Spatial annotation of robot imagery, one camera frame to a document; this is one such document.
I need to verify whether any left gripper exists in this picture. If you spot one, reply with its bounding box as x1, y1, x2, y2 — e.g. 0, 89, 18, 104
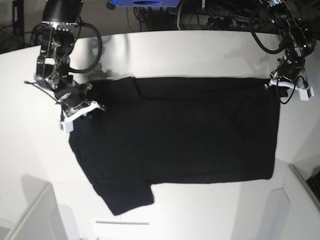
268, 53, 306, 87

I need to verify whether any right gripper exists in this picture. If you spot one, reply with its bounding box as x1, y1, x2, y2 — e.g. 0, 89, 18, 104
54, 81, 106, 118

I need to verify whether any black T-shirt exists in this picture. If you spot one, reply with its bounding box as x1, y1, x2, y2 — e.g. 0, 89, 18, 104
69, 77, 281, 216

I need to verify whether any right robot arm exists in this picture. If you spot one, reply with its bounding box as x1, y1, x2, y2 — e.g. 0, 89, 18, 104
25, 0, 105, 119

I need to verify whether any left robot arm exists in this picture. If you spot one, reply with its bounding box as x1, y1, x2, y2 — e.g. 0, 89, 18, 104
248, 0, 316, 85

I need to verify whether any blue box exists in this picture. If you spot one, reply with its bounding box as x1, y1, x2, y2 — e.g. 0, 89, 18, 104
110, 0, 180, 8

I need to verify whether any black keyboard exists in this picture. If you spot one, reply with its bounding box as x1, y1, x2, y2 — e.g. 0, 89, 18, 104
306, 173, 320, 200

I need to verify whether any grey bar right edge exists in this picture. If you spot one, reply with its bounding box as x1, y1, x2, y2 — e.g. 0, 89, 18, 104
289, 164, 320, 209

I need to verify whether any grey monitor edge left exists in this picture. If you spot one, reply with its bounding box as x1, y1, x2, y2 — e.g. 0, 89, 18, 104
5, 183, 68, 240

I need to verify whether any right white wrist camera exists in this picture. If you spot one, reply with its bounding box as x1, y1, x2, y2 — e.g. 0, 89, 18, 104
59, 121, 74, 134

